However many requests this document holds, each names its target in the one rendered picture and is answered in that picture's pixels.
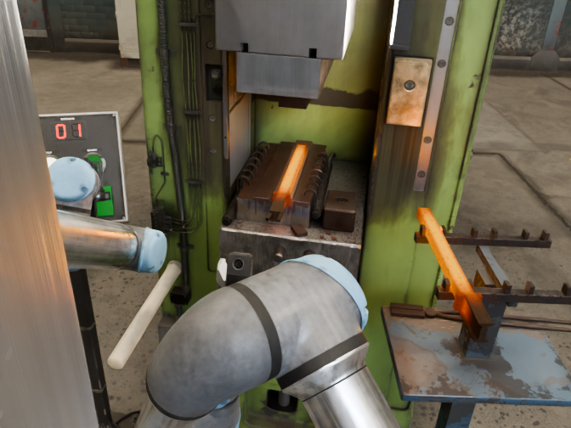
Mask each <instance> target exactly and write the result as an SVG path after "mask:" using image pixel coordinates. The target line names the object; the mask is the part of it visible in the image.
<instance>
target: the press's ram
mask: <svg viewBox="0 0 571 428"><path fill-rule="evenodd" d="M356 2H357V0H215V32H216V49H217V50H223V51H233V52H242V51H243V50H244V49H245V48H246V47H248V53H255V54H274V55H285V56H296V57H306V58H308V57H309V56H310V54H311V53H312V52H313V50H314V49H315V48H317V54H316V58H317V59H337V60H343V57H344V54H345V52H346V50H347V47H348V43H349V40H350V37H351V35H352V33H353V28H354V19H355V10H356Z"/></svg>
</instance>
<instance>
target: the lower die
mask: <svg viewBox="0 0 571 428"><path fill-rule="evenodd" d="M298 143H306V144H308V147H307V150H306V153H305V155H304V157H303V160H302V164H301V166H300V169H299V171H298V174H297V177H296V180H295V182H294V185H293V187H292V190H291V204H290V206H286V207H285V210H284V213H283V216H282V218H281V220H280V222H272V221H269V220H268V221H266V220H265V218H268V219H269V218H270V216H271V213H270V212H269V210H270V208H271V205H272V204H273V192H274V191H276V192H278V190H279V188H280V185H281V183H282V180H283V178H284V176H285V174H286V170H287V168H288V166H289V164H290V162H291V158H292V156H293V154H294V152H295V149H296V147H297V145H298ZM268 144H269V149H268V146H267V145H266V147H265V149H266V150H267V154H266V155H264V151H263V152H262V154H263V161H262V156H261V155H260V157H259V160H260V162H261V166H258V162H257V163H256V167H257V173H255V167H254V168H253V170H252V172H253V174H254V178H252V175H251V174H250V176H249V177H248V178H249V179H250V186H248V182H247V180H246V183H245V184H244V186H243V188H242V190H241V191H240V193H239V195H238V197H237V219H240V220H248V221H255V222H268V223H276V224H283V225H290V226H291V225H297V224H302V225H303V226H304V227H305V228H308V227H309V224H310V221H311V217H312V216H311V211H312V208H313V204H314V199H315V194H314V193H313V192H307V193H306V195H303V193H304V191H305V190H307V189H313V190H315V191H316V193H317V186H316V185H314V184H310V185H309V186H308V188H307V189H306V185H307V184H308V183H310V182H315V183H317V184H318V185H319V179H318V178H316V177H312V178H311V179H310V182H309V181H308V178H309V177H311V176H313V175H316V176H318V177H321V174H320V172H317V171H315V172H313V173H312V175H310V172H311V171H312V170H313V168H312V166H313V164H315V163H314V160H315V158H317V157H316V154H317V153H318V152H320V151H324V152H326V148H327V145H322V144H313V142H311V141H302V140H297V141H296V142H295V143H292V142H284V141H281V142H280V144H273V143H268ZM314 169H320V170H321V171H323V167H322V166H320V165H316V166H315V167H314Z"/></svg>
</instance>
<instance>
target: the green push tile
mask: <svg viewBox="0 0 571 428"><path fill-rule="evenodd" d="M103 189H104V190H105V192H110V200H105V201H98V202H96V203H97V212H98V217H110V216H114V215H115V213H114V205H113V195H112V187H111V186H103Z"/></svg>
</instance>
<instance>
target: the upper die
mask: <svg viewBox="0 0 571 428"><path fill-rule="evenodd" d="M316 54H317V48H315V49H314V50H313V52H312V53H311V54H310V56H309V57H308V58H306V57H296V56H285V55H274V54H264V53H248V47H246V48H245V49H244V50H243V51H242V52H236V92H240V93H258V94H267V95H277V96H286V97H296V98H306V99H318V98H319V95H320V93H321V90H322V88H323V86H324V84H325V80H326V78H327V76H328V74H329V71H330V69H331V66H332V64H333V61H334V59H317V58H316Z"/></svg>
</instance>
